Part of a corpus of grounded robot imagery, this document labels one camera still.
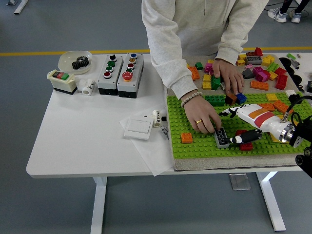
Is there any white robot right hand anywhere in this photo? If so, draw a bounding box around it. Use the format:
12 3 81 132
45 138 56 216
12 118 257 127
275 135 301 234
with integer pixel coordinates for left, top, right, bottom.
218 103 286 144

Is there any person's right hand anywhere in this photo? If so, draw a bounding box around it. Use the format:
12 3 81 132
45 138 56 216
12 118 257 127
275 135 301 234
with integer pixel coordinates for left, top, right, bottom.
181 96 222 135

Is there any person's left hand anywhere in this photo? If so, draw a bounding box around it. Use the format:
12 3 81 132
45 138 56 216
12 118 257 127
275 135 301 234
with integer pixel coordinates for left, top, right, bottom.
212 58 245 95

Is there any dark green tall brick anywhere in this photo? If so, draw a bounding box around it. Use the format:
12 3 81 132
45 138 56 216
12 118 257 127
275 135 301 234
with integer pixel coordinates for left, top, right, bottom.
211 75 222 91

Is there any red two-by-four brick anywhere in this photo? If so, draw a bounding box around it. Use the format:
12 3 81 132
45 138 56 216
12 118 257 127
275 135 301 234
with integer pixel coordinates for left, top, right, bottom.
275 74 288 90
235 129 254 151

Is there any green studded baseplate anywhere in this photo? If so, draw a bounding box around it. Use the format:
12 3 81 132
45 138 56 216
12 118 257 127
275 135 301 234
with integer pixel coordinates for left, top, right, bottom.
166 94 312 159

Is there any orange two-by-four brick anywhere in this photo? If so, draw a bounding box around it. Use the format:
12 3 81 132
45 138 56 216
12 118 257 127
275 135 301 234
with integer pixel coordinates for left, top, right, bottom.
272 99 294 115
250 80 270 91
189 66 200 81
258 102 276 112

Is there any dark green two-by-four brick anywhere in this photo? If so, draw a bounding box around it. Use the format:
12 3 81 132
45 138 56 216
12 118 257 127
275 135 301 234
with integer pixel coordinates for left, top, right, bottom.
203 95 226 107

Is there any orange two-by-two brick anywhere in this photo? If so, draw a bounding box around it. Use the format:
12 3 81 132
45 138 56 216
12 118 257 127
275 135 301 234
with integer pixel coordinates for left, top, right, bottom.
180 132 193 144

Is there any grey upturned two-by-four brick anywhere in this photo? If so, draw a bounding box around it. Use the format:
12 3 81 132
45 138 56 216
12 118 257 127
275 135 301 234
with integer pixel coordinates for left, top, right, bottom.
244 56 263 65

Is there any brown two-by-two brick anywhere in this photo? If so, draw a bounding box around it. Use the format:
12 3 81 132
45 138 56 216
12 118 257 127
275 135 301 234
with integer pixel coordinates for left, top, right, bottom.
224 93 238 106

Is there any black round brick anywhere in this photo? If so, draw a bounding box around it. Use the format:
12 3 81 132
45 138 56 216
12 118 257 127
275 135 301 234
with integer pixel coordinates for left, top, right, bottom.
289 94 304 105

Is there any yellow two-by-four brick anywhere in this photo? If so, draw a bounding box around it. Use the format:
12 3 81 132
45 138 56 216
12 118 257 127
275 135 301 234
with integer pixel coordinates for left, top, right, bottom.
261 55 275 66

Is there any lime green brick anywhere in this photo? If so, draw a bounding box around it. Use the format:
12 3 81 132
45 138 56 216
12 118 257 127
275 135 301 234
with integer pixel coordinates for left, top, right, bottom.
266 62 280 73

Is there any small white labelled tube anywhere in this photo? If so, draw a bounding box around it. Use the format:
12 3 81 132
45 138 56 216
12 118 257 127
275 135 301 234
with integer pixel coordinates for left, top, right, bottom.
152 110 163 129

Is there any grey-brown mat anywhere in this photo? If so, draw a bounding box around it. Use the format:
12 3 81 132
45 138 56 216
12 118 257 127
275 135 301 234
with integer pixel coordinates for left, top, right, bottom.
162 53 312 171

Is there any person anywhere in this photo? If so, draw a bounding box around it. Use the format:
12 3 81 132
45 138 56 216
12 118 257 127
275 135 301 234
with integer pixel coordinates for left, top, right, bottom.
141 0 270 135
267 0 312 24

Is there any black cup tray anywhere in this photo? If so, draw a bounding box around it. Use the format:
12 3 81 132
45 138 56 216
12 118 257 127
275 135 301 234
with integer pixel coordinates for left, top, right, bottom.
278 57 303 84

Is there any white paper sheet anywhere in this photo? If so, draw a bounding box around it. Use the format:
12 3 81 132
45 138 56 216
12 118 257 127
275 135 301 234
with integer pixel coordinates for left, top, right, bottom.
118 114 176 176

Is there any silver floor plate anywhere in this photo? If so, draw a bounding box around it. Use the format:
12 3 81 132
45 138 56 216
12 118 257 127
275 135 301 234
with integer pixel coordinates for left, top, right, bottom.
229 173 251 191

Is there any grey emergency-stop control box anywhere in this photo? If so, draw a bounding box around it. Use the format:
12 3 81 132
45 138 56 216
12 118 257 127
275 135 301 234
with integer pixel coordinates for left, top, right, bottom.
117 52 144 99

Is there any white table leg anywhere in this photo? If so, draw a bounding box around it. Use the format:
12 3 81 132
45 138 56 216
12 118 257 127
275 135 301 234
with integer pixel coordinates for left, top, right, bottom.
255 170 287 232
89 175 108 232

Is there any grey four-button control box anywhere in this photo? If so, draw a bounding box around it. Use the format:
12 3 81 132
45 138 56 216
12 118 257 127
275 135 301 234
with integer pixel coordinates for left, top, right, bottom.
97 54 124 96

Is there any white pipe tee fitting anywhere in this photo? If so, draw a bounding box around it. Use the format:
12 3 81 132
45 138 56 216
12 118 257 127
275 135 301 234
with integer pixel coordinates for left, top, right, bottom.
75 78 96 96

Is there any white table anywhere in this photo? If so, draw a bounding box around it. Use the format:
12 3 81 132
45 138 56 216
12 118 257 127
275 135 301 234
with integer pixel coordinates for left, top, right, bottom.
25 52 312 232

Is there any white bowl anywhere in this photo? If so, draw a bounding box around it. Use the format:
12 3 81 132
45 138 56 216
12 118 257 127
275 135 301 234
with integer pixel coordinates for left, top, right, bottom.
57 50 94 75

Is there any beaded bracelet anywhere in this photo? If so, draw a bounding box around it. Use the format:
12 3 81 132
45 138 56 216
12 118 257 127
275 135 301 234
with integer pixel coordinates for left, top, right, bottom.
180 91 203 108

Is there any white wall switch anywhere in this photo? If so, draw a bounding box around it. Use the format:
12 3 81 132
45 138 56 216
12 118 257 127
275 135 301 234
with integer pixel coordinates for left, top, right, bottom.
123 116 153 141

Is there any cream red-green switch box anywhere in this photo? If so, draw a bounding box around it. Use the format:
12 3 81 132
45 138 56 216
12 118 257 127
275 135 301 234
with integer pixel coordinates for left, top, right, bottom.
46 69 76 96

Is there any white table foot frame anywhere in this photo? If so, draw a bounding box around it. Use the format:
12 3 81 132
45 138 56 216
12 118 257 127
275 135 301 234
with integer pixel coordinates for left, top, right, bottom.
6 0 30 15

